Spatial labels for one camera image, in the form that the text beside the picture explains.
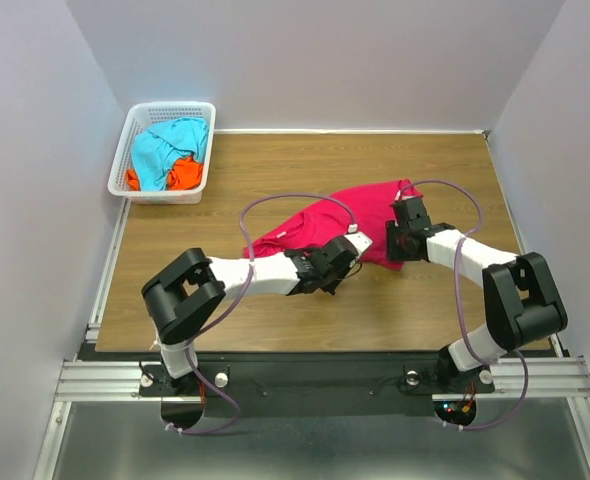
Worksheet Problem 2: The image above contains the pink t-shirt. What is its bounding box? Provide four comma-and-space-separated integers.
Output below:
253, 179, 422, 271

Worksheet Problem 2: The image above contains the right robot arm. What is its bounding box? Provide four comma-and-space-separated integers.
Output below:
386, 196, 568, 390

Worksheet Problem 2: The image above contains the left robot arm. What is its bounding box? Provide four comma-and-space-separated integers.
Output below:
141, 232, 372, 394

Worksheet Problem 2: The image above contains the orange t-shirt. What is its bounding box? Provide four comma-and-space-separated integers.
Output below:
125, 156, 204, 191

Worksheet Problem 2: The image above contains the white plastic basket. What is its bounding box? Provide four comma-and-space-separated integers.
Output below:
107, 101, 216, 204

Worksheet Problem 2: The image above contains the light blue t-shirt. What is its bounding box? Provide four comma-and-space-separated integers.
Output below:
131, 117, 209, 192

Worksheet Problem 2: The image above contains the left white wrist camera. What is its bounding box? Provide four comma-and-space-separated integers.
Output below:
345, 223, 373, 259

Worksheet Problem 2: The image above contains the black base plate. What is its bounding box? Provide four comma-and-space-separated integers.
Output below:
139, 351, 494, 426

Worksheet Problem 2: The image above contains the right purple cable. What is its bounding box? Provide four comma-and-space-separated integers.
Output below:
397, 179, 530, 431

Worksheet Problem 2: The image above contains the aluminium rail frame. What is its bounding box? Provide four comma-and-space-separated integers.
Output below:
36, 133, 590, 479

